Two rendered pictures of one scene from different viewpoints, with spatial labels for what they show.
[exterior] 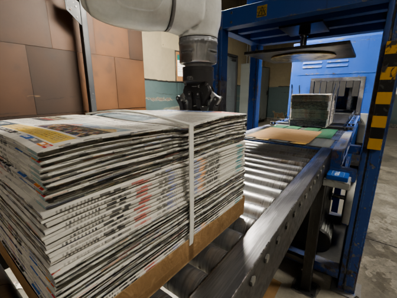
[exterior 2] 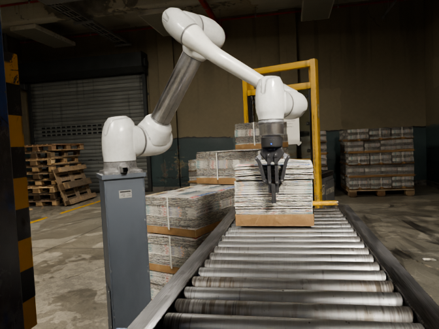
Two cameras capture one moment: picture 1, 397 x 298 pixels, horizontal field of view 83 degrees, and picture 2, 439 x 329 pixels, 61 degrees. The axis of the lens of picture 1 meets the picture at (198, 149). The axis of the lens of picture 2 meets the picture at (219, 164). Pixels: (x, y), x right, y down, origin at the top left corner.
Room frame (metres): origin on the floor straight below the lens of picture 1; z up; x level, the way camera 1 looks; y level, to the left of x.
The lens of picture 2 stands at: (1.68, -0.74, 1.11)
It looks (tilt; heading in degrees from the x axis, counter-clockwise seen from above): 3 degrees down; 155
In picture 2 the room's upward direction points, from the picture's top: 3 degrees counter-clockwise
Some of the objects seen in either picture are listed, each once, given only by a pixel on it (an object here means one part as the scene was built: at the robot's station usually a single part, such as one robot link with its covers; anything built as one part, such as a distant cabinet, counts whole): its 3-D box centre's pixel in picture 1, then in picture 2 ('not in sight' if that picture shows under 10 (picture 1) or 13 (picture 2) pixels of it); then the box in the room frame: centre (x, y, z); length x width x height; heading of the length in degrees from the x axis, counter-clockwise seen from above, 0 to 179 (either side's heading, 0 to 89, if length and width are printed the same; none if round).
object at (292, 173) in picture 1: (240, 167); (288, 270); (0.89, -0.18, 0.77); 0.47 x 0.05 x 0.05; 53
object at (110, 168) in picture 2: not in sight; (121, 167); (-0.14, -0.40, 1.03); 0.22 x 0.18 x 0.06; 179
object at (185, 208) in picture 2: not in sight; (222, 242); (-0.69, 0.38, 0.42); 1.17 x 0.39 x 0.83; 123
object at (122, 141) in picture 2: not in sight; (120, 138); (-0.16, -0.39, 1.17); 0.18 x 0.16 x 0.22; 116
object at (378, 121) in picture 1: (383, 97); (3, 194); (1.00, -0.80, 1.05); 0.05 x 0.05 x 0.45; 53
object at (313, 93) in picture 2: not in sight; (315, 155); (-1.04, 1.54, 0.97); 0.09 x 0.09 x 1.75; 33
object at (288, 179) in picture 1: (233, 171); (288, 262); (0.83, -0.14, 0.77); 0.47 x 0.05 x 0.05; 53
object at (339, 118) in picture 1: (321, 122); not in sight; (2.45, -1.34, 0.75); 1.53 x 0.64 x 0.10; 143
